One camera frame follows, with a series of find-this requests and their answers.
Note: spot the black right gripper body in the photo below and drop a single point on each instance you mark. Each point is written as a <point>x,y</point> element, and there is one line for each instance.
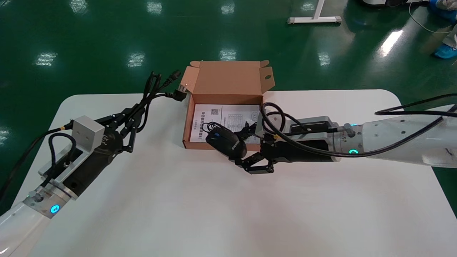
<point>303,151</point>

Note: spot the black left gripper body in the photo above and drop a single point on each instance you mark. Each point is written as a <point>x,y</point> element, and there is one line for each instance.
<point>100,160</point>

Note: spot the white printed paper manual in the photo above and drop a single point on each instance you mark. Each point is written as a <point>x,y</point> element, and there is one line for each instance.
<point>232,114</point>

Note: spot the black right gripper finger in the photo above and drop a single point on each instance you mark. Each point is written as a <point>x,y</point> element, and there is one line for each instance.
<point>255,130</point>
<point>259,164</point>

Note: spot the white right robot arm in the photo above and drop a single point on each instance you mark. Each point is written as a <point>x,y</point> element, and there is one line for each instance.
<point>400,139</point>

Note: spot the white table leg base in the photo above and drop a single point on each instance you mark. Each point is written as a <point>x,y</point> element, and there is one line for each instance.
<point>314,20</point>

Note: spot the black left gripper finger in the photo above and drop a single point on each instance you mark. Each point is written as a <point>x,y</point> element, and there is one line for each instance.
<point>130,139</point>
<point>121,117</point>

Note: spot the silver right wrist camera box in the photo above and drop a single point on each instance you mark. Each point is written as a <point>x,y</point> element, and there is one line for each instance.
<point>310,123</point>

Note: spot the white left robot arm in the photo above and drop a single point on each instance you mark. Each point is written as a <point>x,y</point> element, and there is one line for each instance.
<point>18,228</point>

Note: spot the white wheeled robot with pillar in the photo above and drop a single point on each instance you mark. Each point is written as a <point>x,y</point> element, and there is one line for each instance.
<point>392,2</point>

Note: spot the open brown cardboard storage box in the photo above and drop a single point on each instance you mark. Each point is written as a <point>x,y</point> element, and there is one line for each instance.
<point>228,82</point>

